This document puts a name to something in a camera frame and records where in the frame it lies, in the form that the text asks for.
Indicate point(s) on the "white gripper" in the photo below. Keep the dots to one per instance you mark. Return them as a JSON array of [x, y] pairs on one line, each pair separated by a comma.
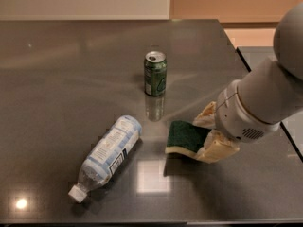
[[237, 116]]

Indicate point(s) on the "clear bottle with blue label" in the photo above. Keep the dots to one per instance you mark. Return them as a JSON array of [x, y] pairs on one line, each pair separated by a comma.
[[106, 157]]

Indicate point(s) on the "green and yellow sponge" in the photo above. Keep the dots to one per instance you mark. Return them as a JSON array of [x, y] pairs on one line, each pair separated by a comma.
[[185, 139]]

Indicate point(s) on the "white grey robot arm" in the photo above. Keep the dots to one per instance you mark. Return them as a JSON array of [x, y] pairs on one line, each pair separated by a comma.
[[288, 44]]

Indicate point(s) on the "grey side table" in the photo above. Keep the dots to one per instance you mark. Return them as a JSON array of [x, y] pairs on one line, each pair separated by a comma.
[[271, 93]]

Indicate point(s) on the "green soda can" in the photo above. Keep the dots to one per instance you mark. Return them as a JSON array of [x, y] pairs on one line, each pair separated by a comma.
[[155, 73]]

